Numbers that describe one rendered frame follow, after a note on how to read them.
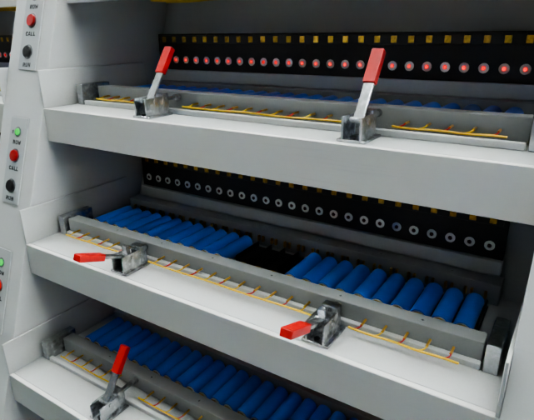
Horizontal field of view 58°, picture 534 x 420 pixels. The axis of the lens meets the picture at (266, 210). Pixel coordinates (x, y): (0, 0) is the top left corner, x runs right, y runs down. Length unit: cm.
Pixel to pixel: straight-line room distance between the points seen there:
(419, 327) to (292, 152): 20
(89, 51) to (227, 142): 34
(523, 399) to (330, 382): 16
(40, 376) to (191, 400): 24
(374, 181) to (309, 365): 18
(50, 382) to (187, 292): 29
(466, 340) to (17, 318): 59
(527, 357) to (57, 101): 63
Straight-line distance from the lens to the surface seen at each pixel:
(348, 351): 46
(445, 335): 47
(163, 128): 56
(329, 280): 53
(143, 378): 70
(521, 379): 42
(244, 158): 50
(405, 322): 47
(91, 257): 58
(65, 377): 77
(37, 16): 78
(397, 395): 45
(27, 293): 78
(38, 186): 74
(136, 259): 62
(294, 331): 41
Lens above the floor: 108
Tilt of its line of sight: 4 degrees down
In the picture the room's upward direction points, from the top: 9 degrees clockwise
